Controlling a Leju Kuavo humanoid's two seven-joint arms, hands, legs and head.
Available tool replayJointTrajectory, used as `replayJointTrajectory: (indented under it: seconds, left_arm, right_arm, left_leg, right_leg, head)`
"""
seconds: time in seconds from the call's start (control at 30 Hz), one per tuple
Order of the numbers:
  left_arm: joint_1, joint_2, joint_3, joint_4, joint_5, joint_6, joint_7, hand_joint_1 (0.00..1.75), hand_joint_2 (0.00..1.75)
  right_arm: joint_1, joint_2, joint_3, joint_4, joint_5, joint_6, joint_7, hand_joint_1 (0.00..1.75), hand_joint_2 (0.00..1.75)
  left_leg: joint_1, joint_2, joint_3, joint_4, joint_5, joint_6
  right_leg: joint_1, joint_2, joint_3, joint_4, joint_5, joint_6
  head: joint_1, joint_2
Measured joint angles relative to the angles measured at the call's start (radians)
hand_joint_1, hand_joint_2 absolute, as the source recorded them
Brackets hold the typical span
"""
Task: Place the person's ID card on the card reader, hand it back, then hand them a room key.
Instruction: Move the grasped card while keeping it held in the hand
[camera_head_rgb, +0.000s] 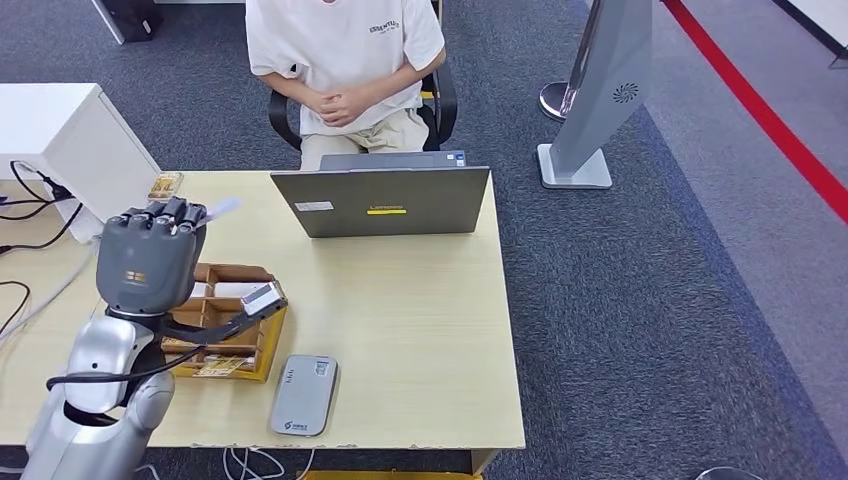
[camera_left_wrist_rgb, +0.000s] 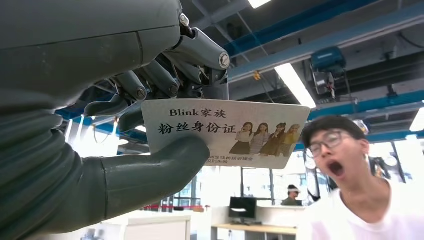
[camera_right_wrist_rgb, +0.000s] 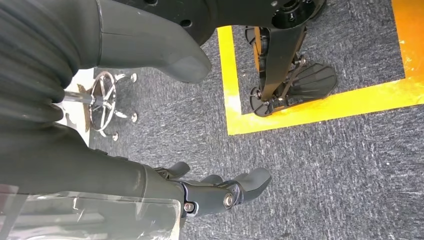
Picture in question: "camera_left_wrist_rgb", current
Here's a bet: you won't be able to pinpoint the white ID card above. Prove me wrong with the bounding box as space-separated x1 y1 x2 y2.
140 98 312 170

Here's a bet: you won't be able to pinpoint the person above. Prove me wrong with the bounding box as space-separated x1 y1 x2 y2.
281 184 303 207
295 115 424 240

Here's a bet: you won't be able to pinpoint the long ceiling light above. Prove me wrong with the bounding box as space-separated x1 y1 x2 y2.
274 62 317 110
409 107 424 133
246 0 273 10

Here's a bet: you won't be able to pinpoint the red barrier belt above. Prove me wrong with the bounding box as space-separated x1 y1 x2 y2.
142 204 212 212

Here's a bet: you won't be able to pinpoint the black monitor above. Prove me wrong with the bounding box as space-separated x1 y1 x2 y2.
228 197 258 226

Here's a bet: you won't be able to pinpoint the blue overhead hoist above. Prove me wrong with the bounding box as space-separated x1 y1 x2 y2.
310 46 347 100

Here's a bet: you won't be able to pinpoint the black-rimmed eyeglasses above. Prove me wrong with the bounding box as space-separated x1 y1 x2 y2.
306 130 357 159

